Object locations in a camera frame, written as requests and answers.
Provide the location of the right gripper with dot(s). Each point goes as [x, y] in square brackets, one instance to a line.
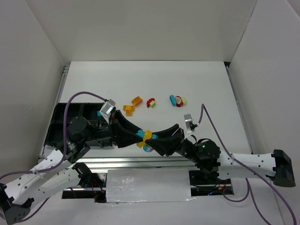
[177, 141]

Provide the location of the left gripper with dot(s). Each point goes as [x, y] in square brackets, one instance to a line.
[115, 130]

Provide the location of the yellow lego brick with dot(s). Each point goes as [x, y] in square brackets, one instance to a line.
[148, 135]

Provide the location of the orange L-shaped lego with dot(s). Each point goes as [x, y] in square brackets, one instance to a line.
[128, 109]

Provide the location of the black compartment tray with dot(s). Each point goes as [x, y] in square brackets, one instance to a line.
[80, 116]

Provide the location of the orange printed lego brick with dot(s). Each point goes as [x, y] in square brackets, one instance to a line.
[137, 101]

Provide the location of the blue cupcake lego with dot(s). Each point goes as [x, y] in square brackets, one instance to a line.
[147, 148]

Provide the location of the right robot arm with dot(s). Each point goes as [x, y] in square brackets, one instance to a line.
[216, 162]

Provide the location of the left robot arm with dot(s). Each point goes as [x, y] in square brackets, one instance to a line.
[61, 169]

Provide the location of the small lime lego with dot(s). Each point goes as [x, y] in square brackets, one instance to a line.
[152, 104]

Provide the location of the red arch lego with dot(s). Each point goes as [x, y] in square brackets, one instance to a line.
[149, 100]

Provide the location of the lime lego by flower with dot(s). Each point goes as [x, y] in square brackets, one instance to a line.
[183, 101]

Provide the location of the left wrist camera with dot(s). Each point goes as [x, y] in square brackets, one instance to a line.
[106, 109]

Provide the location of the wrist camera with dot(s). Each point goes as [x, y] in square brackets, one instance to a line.
[190, 125]
[106, 109]

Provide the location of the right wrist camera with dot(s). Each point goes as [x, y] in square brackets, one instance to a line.
[190, 125]

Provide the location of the aluminium front rail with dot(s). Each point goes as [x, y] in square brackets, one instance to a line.
[136, 162]

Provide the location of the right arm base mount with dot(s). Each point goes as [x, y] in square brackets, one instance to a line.
[204, 185]

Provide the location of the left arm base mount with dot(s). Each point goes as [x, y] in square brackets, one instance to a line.
[95, 190]

